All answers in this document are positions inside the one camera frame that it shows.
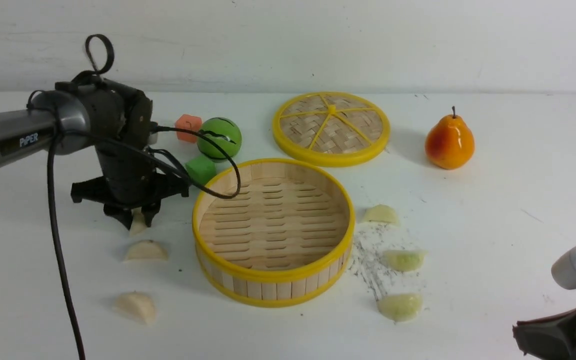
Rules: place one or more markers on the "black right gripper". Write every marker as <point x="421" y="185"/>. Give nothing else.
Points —
<point x="548" y="338"/>

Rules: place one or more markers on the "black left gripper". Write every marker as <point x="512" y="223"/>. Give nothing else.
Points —
<point x="129" y="180"/>

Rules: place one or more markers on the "white dumpling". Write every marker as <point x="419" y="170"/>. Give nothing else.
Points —
<point x="138" y="224"/>
<point x="146" y="250"/>
<point x="137" y="305"/>

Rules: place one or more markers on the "pale green dumpling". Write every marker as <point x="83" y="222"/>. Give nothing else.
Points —
<point x="381" y="213"/>
<point x="404" y="260"/>
<point x="401" y="307"/>

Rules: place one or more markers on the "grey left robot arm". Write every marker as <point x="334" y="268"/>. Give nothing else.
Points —
<point x="115" y="119"/>

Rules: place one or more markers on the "yellow rimmed bamboo steamer tray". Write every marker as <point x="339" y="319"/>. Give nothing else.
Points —
<point x="284" y="239"/>

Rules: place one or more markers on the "woven bamboo steamer lid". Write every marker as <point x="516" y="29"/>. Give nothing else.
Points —
<point x="331" y="129"/>

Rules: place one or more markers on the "green foam cube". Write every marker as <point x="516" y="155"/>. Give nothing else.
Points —
<point x="201" y="169"/>

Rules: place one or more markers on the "orange foam cube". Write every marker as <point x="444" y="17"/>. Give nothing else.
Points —
<point x="191" y="123"/>

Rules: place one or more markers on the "green toy watermelon ball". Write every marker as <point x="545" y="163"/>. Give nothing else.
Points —
<point x="223" y="132"/>

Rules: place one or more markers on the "orange yellow toy pear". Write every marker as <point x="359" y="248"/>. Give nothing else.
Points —
<point x="450" y="144"/>

